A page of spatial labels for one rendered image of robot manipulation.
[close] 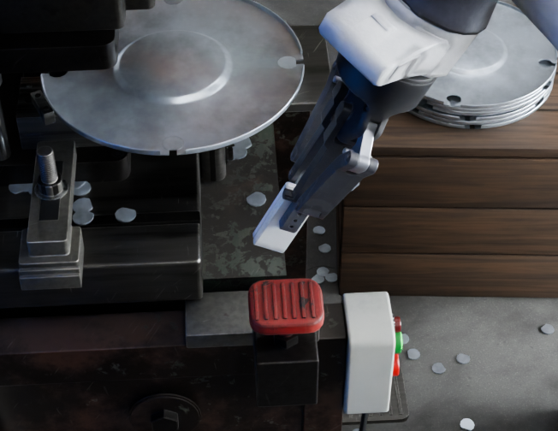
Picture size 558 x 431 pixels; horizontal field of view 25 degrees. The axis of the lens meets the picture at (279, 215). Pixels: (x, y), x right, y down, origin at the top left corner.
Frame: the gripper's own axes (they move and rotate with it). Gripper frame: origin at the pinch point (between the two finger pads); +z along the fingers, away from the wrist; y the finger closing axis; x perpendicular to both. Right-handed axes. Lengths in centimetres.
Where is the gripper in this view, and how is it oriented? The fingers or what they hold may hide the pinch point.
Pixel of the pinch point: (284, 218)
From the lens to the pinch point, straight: 108.6
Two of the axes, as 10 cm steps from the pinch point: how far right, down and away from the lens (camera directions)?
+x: -9.0, -2.7, -3.4
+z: -4.3, 6.5, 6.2
